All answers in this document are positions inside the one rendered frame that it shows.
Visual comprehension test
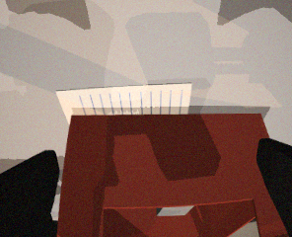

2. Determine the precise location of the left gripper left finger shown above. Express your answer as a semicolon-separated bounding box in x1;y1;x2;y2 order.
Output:
0;150;59;237

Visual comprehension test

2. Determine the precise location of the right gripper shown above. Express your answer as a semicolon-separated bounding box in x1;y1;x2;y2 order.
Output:
43;214;57;237

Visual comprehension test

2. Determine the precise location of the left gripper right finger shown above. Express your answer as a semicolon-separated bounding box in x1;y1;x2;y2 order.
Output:
256;138;292;237

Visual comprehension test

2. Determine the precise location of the dark red plastic crate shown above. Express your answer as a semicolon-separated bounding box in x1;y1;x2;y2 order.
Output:
57;114;289;237

